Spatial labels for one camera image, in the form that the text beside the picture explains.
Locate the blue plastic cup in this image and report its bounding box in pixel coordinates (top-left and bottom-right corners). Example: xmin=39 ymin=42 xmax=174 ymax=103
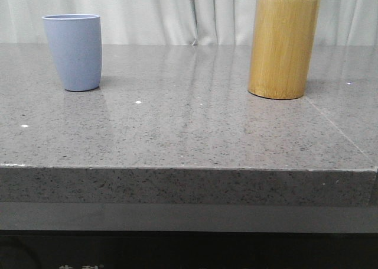
xmin=42 ymin=14 xmax=102 ymax=92

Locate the white pleated curtain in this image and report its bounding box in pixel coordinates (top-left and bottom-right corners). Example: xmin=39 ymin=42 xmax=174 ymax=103
xmin=1 ymin=0 xmax=377 ymax=46

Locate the bamboo wooden cylinder holder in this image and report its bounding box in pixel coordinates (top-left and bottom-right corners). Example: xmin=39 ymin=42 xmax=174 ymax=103
xmin=248 ymin=0 xmax=320 ymax=100

